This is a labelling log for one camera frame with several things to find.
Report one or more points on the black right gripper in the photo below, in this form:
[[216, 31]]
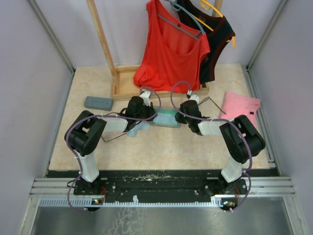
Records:
[[179, 118]]

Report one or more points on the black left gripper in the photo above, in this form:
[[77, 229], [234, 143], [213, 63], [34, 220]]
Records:
[[151, 110]]

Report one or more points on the light blue cleaning cloth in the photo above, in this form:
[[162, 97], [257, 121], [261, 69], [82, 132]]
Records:
[[138, 126]]

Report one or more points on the grey glasses case green lining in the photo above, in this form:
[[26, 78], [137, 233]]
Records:
[[167, 110]]

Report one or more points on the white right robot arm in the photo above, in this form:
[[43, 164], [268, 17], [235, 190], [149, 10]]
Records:
[[242, 139]]

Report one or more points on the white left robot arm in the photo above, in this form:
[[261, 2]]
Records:
[[83, 136]]

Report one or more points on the wooden clothes rack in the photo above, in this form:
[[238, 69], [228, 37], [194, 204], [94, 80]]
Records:
[[123, 87]]

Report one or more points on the blue-grey glasses case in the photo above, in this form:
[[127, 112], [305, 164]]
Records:
[[98, 103]]

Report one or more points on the folded pink t-shirt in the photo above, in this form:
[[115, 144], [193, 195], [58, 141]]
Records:
[[235, 105]]

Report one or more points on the red tank top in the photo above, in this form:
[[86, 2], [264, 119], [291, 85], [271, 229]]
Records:
[[173, 53]]

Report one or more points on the black maroon-trimmed tank top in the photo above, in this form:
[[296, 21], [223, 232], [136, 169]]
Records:
[[218, 31]]

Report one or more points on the grey clothes hanger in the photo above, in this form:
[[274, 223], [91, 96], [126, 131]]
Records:
[[186, 22]]

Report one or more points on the yellow clothes hanger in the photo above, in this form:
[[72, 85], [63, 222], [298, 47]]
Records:
[[215, 17]]

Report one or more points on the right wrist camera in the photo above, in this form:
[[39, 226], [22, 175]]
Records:
[[191, 96]]

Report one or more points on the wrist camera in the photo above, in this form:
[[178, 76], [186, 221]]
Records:
[[146, 95], [191, 96]]

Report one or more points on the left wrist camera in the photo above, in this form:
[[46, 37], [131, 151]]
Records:
[[146, 95]]

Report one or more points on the thin metal frame sunglasses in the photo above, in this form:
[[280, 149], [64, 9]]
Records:
[[209, 98]]

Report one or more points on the black frame eyeglasses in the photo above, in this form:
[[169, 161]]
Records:
[[104, 140]]

